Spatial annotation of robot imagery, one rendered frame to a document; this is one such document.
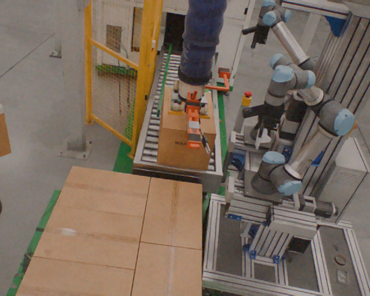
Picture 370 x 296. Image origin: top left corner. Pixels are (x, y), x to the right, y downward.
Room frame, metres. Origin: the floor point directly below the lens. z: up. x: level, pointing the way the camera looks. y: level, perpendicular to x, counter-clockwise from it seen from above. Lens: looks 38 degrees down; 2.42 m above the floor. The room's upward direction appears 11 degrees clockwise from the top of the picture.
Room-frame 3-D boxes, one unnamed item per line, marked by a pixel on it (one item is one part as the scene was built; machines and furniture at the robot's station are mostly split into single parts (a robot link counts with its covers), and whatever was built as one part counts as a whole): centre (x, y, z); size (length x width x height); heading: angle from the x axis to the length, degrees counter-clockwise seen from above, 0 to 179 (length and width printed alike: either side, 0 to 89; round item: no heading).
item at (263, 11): (2.30, -0.36, 1.82); 0.09 x 0.08 x 0.11; 59
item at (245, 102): (2.66, -0.46, 0.50); 0.07 x 0.07 x 1.00; 4
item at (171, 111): (2.16, 0.11, 1.14); 0.34 x 0.10 x 0.05; 7
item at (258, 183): (1.55, -0.51, 1.09); 0.15 x 0.15 x 0.10
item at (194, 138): (1.57, -0.05, 1.25); 0.08 x 0.07 x 0.05; 7
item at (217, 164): (3.24, -0.24, 0.50); 2.31 x 0.05 x 0.19; 4
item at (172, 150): (2.38, 0.01, 0.75); 0.60 x 0.40 x 0.40; 7
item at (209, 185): (2.05, 0.00, 0.48); 0.70 x 0.03 x 0.15; 94
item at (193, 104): (1.92, -0.02, 1.25); 0.10 x 0.08 x 0.06; 97
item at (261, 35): (2.30, -0.36, 1.66); 0.09 x 0.08 x 0.12; 89
